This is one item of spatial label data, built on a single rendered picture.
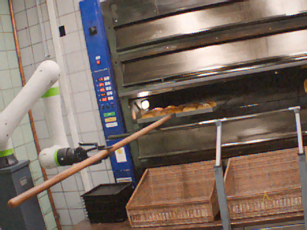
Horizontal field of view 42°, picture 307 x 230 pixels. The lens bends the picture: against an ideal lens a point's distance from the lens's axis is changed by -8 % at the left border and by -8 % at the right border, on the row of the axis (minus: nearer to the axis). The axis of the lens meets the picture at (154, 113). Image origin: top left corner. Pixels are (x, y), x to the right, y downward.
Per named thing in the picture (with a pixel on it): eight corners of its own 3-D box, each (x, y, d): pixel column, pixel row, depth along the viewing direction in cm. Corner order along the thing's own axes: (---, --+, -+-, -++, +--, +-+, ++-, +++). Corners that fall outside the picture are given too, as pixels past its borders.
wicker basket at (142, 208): (153, 203, 313) (145, 168, 310) (228, 195, 293) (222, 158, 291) (129, 228, 267) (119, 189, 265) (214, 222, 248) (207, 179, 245)
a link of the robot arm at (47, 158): (37, 172, 213) (32, 151, 212) (49, 166, 224) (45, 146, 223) (58, 170, 208) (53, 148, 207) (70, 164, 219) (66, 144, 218)
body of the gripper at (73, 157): (72, 146, 213) (88, 144, 210) (76, 162, 214) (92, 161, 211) (65, 149, 206) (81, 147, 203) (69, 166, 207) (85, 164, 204)
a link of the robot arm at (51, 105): (35, 99, 221) (52, 96, 217) (47, 97, 232) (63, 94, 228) (49, 165, 224) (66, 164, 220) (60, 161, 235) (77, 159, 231)
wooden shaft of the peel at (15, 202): (14, 209, 132) (11, 200, 132) (7, 209, 133) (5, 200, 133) (172, 119, 290) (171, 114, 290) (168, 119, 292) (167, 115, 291)
